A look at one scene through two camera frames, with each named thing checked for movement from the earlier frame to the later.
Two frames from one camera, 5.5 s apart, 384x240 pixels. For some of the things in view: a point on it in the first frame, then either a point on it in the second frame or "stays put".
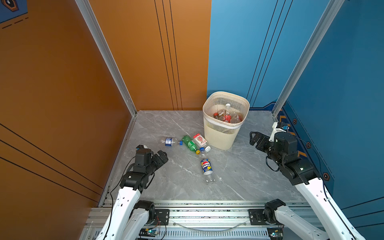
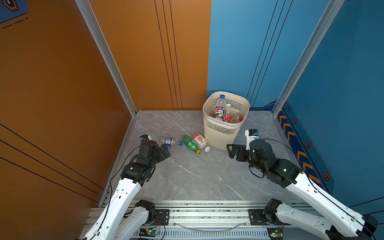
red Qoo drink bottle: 227,117 stays put
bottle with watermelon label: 199,140 stays put
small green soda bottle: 191,145 stays put
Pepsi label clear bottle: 207,167 → 220,109
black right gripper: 264,138 → 242,149
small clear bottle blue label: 169,142 stays put
